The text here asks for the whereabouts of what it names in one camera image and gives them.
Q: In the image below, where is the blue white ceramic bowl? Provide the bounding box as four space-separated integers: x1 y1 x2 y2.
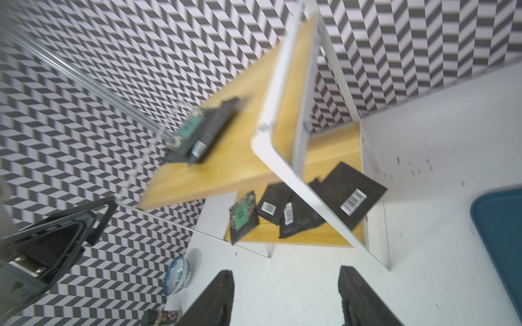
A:
163 256 192 296

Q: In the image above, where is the green floral tea bag top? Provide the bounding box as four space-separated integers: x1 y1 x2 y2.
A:
171 107 206 149

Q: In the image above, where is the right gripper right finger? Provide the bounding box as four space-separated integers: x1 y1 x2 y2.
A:
338 266 403 325

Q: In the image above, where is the green floral tea bag lower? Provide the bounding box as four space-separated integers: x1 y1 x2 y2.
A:
229 190 259 245

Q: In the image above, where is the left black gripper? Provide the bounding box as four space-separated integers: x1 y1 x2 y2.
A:
1 196 118 322

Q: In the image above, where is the teal tray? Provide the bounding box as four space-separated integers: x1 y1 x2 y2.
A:
470 188 521 317

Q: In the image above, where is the dark spice jar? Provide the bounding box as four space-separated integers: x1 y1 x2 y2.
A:
140 309 183 326

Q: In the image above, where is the green floral tea bag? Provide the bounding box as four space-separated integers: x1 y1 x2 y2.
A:
171 107 206 149
229 190 259 245

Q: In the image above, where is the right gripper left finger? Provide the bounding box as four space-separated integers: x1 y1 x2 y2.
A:
176 270 235 326

